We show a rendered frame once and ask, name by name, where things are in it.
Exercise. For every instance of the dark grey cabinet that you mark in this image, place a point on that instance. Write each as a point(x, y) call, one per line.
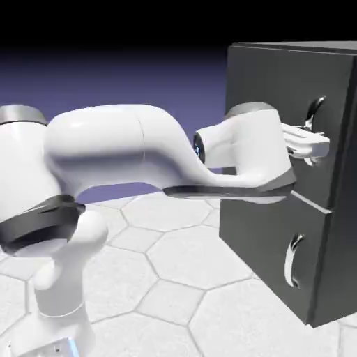
point(341, 195)

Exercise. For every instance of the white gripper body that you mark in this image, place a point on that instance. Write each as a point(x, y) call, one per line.
point(305, 140)

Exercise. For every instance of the dark grey cabinet door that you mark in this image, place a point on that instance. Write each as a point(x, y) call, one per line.
point(265, 81)
point(259, 242)

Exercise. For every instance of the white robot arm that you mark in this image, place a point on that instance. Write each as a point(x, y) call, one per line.
point(111, 145)

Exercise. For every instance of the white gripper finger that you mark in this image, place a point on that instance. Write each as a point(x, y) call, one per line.
point(311, 161)

